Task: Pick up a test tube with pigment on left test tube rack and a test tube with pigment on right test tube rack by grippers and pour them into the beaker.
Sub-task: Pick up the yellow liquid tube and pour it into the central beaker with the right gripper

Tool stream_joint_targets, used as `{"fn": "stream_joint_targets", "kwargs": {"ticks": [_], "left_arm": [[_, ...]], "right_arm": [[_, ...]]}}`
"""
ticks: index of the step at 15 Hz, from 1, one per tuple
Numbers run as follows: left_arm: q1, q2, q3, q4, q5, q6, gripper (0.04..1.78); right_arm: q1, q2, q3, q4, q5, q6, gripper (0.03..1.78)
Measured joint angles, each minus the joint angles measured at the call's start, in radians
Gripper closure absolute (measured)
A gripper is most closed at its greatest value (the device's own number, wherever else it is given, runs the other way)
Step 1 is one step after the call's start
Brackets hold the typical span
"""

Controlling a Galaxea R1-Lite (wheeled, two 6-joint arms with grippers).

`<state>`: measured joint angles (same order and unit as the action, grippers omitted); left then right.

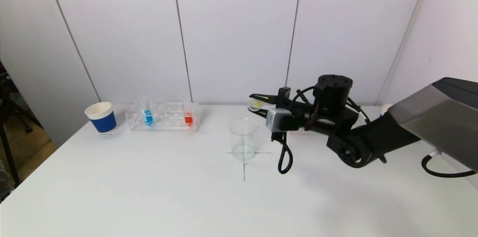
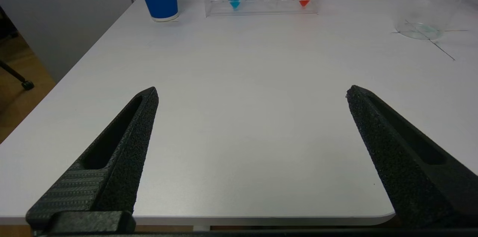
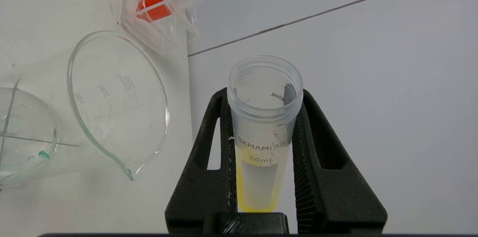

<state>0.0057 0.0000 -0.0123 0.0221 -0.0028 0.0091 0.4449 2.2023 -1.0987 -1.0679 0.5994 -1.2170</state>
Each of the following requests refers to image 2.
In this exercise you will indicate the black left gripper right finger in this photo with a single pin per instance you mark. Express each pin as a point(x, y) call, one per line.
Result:
point(403, 166)

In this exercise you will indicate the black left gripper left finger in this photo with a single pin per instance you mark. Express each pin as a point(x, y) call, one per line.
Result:
point(119, 169)

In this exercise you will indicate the clear glass beaker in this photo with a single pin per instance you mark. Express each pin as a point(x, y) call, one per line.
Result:
point(425, 24)

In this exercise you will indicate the black tripod stand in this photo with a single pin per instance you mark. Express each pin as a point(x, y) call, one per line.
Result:
point(27, 85)

